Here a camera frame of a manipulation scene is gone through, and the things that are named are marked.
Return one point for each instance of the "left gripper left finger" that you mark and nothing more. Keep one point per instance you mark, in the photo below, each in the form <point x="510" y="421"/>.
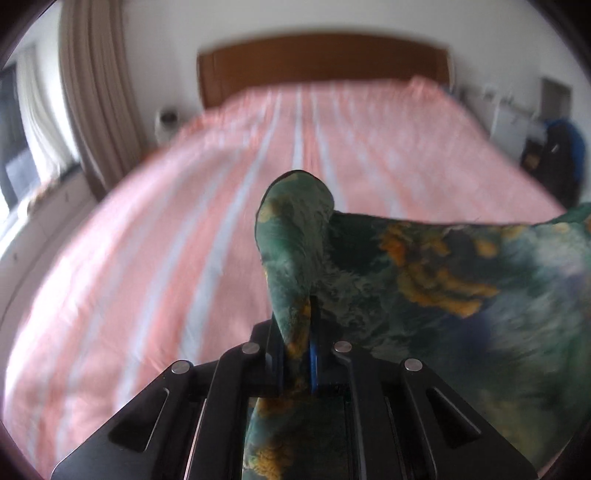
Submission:
<point x="188" y="423"/>

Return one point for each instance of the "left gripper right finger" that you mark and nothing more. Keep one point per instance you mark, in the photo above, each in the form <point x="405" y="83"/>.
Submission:
<point x="402" y="421"/>

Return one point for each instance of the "green landscape print jacket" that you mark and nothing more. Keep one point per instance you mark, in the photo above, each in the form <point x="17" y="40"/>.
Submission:
<point x="500" y="312"/>

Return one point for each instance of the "black and blue clothes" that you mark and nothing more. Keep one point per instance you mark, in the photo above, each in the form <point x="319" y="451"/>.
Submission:
<point x="558" y="162"/>

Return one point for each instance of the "pink striped bed sheet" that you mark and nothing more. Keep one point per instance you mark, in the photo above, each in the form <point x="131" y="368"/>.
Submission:
<point x="166" y="266"/>

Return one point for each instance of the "white window bench cabinet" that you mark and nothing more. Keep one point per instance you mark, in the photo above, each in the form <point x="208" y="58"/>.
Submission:
<point x="29" y="253"/>

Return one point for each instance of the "white desk with drawers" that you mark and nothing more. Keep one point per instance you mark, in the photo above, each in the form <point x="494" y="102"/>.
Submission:
<point x="510" y="128"/>

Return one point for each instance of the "brown wooden headboard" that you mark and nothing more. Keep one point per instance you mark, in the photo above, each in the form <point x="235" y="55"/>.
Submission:
<point x="226" y="70"/>

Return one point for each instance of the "beige curtain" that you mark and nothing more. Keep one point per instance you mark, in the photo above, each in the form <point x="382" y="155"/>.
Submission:
<point x="97" y="87"/>

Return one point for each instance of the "white sheer curtain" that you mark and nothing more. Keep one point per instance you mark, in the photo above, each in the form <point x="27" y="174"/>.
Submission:
<point x="45" y="119"/>

